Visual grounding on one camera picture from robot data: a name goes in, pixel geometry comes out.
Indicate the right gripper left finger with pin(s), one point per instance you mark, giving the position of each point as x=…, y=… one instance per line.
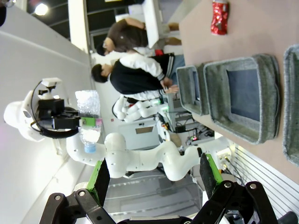
x=102, y=182

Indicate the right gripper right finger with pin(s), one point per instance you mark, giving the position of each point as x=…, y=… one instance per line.
x=208, y=175

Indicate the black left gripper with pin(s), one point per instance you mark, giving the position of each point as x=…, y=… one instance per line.
x=58, y=122

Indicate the clear bottle with pink label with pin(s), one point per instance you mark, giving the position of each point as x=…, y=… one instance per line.
x=90, y=137

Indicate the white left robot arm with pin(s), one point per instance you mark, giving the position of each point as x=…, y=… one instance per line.
x=144, y=158

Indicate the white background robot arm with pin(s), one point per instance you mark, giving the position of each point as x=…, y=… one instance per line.
x=140, y=110

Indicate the bystander's bare hand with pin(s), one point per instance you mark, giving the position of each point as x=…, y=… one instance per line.
x=169, y=86

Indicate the white cabinet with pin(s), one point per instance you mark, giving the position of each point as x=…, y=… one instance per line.
x=130, y=140

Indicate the black electronics box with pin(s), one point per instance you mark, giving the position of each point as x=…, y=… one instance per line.
x=180, y=129

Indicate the bystander in black white jacket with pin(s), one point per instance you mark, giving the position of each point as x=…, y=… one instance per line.
x=130, y=79

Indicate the slotted aluminium panel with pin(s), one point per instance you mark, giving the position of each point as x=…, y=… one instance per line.
x=268, y=177

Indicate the grey fabric basket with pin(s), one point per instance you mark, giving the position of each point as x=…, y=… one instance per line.
x=219, y=98
x=290, y=105
x=185, y=91

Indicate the bystander in brown shirt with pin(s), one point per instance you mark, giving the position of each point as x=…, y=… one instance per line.
x=130, y=32

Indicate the red cloth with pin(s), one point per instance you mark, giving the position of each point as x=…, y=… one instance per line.
x=159, y=52

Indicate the white desk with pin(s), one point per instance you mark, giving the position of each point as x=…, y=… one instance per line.
x=151, y=21

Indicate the round ceiling light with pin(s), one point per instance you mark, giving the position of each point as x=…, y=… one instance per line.
x=41, y=9

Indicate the crushed red soda can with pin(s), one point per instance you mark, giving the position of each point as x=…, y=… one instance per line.
x=219, y=21

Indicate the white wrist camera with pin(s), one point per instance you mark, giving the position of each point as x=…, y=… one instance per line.
x=50, y=81

